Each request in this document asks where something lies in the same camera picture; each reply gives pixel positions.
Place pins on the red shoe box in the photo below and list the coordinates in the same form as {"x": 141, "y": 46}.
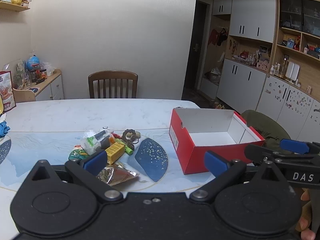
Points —
{"x": 194, "y": 131}

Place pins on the red snack bag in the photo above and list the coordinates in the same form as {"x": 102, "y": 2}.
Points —
{"x": 6, "y": 90}

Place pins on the green embroidered pouch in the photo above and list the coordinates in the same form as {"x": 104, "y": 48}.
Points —
{"x": 78, "y": 153}

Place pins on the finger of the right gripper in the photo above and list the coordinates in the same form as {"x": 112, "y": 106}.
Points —
{"x": 300, "y": 147}
{"x": 259, "y": 154}

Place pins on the olive green chair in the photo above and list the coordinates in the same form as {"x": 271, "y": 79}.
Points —
{"x": 269, "y": 129}

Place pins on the yellow carton box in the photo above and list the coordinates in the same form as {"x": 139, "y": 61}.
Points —
{"x": 114, "y": 152}

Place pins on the person's right hand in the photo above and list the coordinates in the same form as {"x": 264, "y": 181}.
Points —
{"x": 305, "y": 220}

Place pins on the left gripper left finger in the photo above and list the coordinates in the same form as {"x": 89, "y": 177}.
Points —
{"x": 84, "y": 173}

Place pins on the blue globe ornament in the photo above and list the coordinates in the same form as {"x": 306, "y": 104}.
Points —
{"x": 33, "y": 63}

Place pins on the brown wooden chair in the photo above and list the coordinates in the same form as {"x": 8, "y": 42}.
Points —
{"x": 112, "y": 84}

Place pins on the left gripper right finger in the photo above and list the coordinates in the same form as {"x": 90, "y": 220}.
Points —
{"x": 226, "y": 173}

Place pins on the green marker tube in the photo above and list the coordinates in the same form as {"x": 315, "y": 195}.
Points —
{"x": 126, "y": 146}

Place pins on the small wooden side cabinet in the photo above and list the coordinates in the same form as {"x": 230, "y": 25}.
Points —
{"x": 50, "y": 89}

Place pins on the blue cloth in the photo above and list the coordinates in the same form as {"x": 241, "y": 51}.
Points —
{"x": 4, "y": 129}

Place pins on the large white wall cabinet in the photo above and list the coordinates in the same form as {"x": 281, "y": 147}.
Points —
{"x": 263, "y": 55}

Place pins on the foil snack bag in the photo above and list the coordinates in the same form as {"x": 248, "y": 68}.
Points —
{"x": 114, "y": 174}

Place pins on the brown braided keychain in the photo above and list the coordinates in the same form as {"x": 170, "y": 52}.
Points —
{"x": 131, "y": 138}

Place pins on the wooden wall shelf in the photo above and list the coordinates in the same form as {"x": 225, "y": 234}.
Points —
{"x": 12, "y": 7}

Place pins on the white plastic tissue pack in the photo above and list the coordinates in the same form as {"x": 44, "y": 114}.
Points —
{"x": 97, "y": 142}

